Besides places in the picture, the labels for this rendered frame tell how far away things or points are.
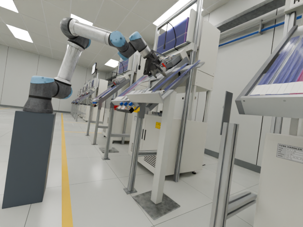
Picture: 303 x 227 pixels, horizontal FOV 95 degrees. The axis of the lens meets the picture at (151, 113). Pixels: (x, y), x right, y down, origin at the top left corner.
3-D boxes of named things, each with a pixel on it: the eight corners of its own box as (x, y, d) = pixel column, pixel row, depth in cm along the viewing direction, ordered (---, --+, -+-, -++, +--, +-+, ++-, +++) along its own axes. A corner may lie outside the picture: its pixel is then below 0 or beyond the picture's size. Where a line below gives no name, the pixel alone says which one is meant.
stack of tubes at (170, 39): (184, 42, 139) (188, 15, 140) (155, 56, 182) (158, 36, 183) (193, 47, 146) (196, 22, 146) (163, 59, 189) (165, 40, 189)
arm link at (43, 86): (22, 93, 84) (25, 72, 84) (43, 97, 98) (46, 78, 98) (39, 96, 82) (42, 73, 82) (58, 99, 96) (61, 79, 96)
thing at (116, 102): (140, 106, 116) (135, 100, 113) (114, 105, 171) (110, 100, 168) (141, 106, 116) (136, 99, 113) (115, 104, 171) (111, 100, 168)
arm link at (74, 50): (40, 93, 96) (67, 19, 94) (58, 97, 111) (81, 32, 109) (54, 100, 94) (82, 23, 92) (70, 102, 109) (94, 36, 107)
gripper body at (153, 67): (162, 62, 104) (153, 48, 97) (157, 70, 101) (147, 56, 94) (156, 64, 110) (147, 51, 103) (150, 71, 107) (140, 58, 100)
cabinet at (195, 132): (156, 183, 129) (165, 117, 129) (126, 157, 187) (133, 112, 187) (201, 174, 164) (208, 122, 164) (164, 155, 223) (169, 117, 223)
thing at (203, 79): (181, 178, 146) (204, 17, 147) (147, 156, 205) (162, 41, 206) (218, 171, 183) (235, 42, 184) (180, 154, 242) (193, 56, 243)
